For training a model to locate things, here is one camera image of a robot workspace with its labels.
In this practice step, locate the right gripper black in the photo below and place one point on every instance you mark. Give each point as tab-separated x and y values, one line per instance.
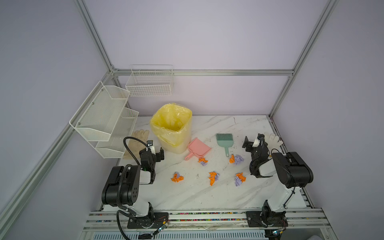
250	144

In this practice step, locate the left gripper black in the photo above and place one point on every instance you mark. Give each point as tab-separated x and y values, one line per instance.
156	156

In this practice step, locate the green hand brush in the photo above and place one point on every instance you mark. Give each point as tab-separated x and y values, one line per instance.
225	141

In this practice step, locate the pink plastic dustpan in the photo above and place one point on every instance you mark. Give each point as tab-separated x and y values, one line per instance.
197	148

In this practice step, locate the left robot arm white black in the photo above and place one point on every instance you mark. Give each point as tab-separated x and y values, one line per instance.
122	186

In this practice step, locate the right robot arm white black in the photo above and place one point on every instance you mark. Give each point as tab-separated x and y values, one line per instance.
268	160

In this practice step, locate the white cotton glove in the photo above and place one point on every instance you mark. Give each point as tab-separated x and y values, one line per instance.
273	141

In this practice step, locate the beige rubber glove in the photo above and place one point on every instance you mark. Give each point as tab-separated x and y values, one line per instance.
134	145

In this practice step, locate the orange purple scrap near brush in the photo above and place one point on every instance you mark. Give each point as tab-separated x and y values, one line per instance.
236	159

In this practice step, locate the orange purple scrap far left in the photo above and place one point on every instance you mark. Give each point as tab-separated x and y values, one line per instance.
177	177

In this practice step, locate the yellow-lined trash bin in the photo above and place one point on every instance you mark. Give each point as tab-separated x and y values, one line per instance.
171	124

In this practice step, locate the lower white mesh shelf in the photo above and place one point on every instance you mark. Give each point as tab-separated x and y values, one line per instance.
114	147

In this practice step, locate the white mesh shelf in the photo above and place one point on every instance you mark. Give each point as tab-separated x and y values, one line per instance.
97	117
114	147

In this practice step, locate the orange purple scrap centre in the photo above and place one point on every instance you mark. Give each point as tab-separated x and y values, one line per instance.
213	177

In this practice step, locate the orange purple scrap near dustpan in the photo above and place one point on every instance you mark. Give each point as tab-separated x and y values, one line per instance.
203	161

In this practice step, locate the upper white mesh shelf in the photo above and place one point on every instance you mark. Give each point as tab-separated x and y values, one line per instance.
97	117

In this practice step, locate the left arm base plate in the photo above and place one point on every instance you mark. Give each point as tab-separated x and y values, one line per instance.
151	221

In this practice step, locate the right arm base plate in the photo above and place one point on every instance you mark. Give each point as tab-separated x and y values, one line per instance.
266	220

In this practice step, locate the white wire basket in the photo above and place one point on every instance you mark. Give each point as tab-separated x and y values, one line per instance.
151	81

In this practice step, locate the aluminium front rail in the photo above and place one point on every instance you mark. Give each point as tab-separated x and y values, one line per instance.
297	224

